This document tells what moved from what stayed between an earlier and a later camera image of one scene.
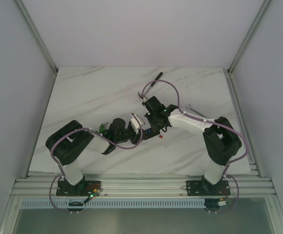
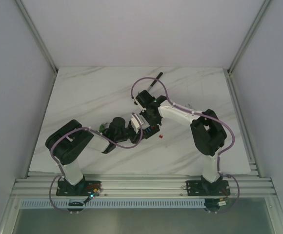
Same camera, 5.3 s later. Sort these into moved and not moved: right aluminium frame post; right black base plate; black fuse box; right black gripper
Moved: right black gripper
Not moved: right black base plate; black fuse box; right aluminium frame post
